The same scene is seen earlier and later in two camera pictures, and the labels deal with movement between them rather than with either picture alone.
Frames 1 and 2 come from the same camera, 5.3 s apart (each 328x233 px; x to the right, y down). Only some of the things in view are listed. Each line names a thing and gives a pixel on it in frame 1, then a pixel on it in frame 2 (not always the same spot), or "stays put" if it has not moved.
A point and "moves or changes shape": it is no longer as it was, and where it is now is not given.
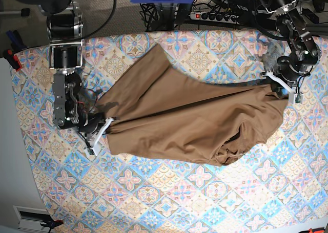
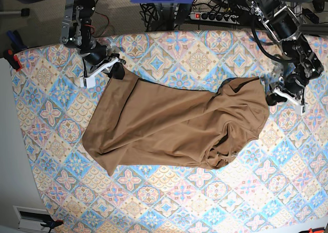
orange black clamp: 52,224 stays put
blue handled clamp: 16,44 stays put
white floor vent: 30,218 stays put
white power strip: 232,19 stays put
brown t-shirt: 162,111 moves or changes shape
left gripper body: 89,122 to 94,53
